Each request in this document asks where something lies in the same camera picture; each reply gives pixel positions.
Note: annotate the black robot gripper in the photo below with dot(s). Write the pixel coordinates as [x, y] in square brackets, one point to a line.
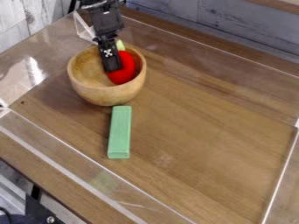
[107, 21]

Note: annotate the red plush strawberry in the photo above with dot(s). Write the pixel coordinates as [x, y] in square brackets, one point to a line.
[124, 74]

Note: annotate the green rectangular block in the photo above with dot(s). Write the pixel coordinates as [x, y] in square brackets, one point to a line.
[119, 137]

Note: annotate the black clamp with cable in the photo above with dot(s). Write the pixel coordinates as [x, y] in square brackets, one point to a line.
[22, 208]

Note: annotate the clear acrylic tray wall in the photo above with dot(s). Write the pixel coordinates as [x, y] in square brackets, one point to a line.
[214, 141]

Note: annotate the round wooden bowl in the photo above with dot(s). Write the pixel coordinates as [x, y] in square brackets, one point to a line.
[91, 82]

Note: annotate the clear acrylic corner bracket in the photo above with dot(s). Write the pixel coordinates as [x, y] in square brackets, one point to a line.
[84, 31]

